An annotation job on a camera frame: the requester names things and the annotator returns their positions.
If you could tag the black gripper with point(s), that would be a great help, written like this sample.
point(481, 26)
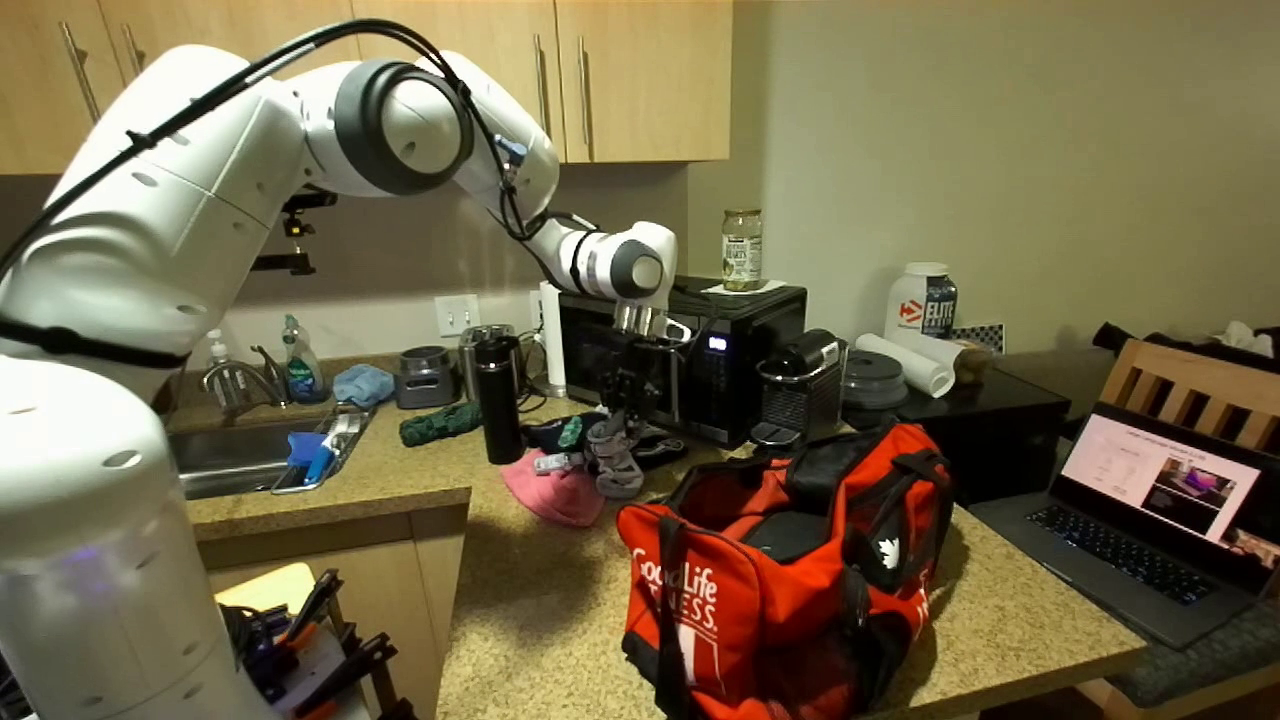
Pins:
point(633, 357)

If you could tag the grey white sock pair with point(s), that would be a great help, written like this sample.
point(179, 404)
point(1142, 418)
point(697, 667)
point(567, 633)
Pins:
point(617, 452)

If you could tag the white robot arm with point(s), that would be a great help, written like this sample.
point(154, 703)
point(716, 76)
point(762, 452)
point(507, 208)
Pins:
point(135, 242)

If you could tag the red duffel bag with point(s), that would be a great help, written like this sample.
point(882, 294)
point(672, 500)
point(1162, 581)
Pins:
point(801, 587)

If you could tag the green sanitizer bottle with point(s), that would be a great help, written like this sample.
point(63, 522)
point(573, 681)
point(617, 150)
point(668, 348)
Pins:
point(573, 428)

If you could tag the black microwave oven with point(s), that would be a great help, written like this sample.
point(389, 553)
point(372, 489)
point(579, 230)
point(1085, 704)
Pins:
point(720, 364)

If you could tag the pink knit cloth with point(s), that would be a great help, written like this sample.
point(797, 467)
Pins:
point(553, 493)

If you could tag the black tumbler bottle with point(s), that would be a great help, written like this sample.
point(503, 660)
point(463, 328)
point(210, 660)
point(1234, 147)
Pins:
point(503, 401)

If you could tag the white paper sheet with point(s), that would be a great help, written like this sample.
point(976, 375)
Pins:
point(714, 286)

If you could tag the black coffee machine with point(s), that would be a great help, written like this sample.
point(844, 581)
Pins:
point(797, 385)

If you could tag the dark green rolled towel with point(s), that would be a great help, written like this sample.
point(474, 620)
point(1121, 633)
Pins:
point(443, 426)

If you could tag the glass jar with label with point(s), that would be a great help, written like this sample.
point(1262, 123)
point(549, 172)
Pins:
point(741, 245)

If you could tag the small black countertop device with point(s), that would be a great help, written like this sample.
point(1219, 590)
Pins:
point(425, 379)

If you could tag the black round appliance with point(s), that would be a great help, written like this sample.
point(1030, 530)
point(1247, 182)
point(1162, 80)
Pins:
point(875, 383)

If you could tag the blue cloth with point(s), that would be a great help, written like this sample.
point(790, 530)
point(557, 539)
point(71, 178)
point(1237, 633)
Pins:
point(363, 385)

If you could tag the white paper towel roll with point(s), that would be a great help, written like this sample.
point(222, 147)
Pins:
point(906, 363)

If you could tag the white plastic jug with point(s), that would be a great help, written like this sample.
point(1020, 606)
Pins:
point(922, 303)

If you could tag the blue dish brush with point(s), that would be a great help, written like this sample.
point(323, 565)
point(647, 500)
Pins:
point(313, 458)

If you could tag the teal dish soap bottle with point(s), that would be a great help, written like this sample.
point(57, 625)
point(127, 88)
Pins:
point(302, 364)

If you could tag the black white checkered cloth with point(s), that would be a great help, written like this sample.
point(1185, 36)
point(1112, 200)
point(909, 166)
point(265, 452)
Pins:
point(982, 336)

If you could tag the black box cabinet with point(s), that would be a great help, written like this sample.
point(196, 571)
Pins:
point(992, 426)

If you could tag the metal sink faucet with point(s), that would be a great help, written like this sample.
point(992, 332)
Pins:
point(255, 383)

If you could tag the light wooden side table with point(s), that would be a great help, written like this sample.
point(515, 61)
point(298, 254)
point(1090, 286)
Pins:
point(265, 587)

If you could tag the steel kitchen sink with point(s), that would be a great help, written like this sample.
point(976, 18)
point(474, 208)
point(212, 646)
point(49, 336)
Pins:
point(226, 452)

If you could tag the clear soap dispenser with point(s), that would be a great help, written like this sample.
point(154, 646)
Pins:
point(217, 364)

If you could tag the open grey laptop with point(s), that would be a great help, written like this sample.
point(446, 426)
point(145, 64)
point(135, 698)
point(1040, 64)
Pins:
point(1133, 532)

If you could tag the wooden slatted chair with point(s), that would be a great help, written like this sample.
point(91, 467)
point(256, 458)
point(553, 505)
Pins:
point(1202, 385)

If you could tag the white crumpled cloth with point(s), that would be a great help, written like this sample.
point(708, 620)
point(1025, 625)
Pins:
point(1247, 343)

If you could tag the dark grey textured cushion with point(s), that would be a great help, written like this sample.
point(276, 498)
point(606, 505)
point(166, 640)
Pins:
point(1202, 660)

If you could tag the white wall outlet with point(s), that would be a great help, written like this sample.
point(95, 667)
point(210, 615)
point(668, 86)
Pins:
point(457, 314)

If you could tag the wooden wall cabinet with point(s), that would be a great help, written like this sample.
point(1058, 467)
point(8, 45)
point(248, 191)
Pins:
point(627, 80)

